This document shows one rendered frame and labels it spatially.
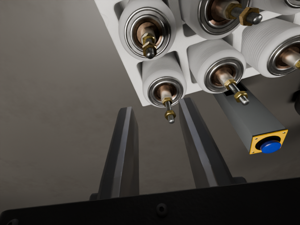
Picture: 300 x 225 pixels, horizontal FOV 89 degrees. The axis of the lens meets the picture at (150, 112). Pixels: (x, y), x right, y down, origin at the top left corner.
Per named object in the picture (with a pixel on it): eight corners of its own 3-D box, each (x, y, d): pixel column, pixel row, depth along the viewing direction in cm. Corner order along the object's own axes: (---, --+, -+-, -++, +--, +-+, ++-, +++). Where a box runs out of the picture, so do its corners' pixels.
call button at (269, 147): (277, 134, 34) (284, 141, 32) (273, 144, 37) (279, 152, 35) (258, 138, 35) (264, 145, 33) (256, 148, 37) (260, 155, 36)
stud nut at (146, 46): (139, 52, 20) (139, 54, 19) (145, 39, 19) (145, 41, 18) (153, 58, 20) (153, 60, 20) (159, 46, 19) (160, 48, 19)
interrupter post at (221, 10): (217, 19, 24) (226, 24, 22) (211, 6, 23) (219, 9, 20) (232, 8, 23) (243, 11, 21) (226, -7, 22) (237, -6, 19)
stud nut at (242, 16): (235, 23, 18) (239, 25, 17) (242, 6, 17) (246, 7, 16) (251, 24, 18) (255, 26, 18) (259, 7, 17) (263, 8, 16)
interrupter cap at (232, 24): (209, 44, 27) (210, 45, 26) (187, 3, 23) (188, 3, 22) (255, 10, 24) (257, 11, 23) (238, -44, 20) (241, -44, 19)
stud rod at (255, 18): (222, 13, 22) (251, 24, 16) (225, 4, 21) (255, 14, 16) (229, 13, 22) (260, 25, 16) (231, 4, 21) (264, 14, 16)
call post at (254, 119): (226, 65, 56) (288, 128, 33) (226, 81, 61) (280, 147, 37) (206, 72, 57) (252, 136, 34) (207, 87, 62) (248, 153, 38)
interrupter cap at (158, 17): (122, 52, 27) (121, 53, 26) (127, 0, 22) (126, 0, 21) (163, 60, 28) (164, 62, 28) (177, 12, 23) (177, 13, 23)
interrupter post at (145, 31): (139, 40, 26) (139, 46, 23) (141, 24, 24) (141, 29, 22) (153, 43, 26) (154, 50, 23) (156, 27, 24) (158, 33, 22)
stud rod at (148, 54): (143, 38, 24) (144, 57, 18) (146, 32, 23) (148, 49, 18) (149, 41, 24) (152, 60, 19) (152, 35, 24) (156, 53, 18)
